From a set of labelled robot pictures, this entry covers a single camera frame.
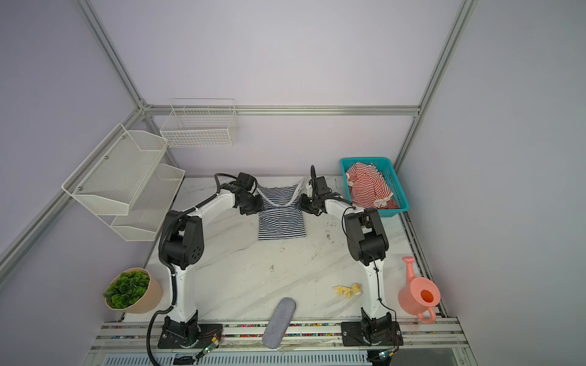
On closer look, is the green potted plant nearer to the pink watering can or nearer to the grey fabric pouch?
the grey fabric pouch

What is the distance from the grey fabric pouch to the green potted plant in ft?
1.34

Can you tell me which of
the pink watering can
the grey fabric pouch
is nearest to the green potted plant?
the grey fabric pouch

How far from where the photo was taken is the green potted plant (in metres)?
0.71

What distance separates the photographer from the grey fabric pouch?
0.73m
